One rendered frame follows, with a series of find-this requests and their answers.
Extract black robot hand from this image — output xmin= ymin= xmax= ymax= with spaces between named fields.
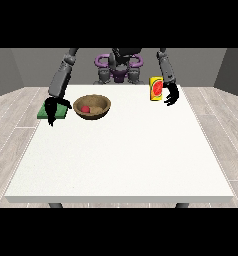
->
xmin=44 ymin=95 xmax=73 ymax=127
xmin=162 ymin=81 xmax=180 ymax=107

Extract green square pad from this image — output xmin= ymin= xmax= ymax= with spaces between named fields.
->
xmin=36 ymin=101 xmax=69 ymax=120

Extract grey robot trunk purple rings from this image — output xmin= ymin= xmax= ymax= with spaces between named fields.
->
xmin=92 ymin=48 xmax=145 ymax=86

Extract yellow cup with melon print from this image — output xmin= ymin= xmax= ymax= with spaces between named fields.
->
xmin=149 ymin=76 xmax=164 ymax=102

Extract brown wooden bowl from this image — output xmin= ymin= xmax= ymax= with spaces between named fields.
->
xmin=72 ymin=94 xmax=112 ymax=121

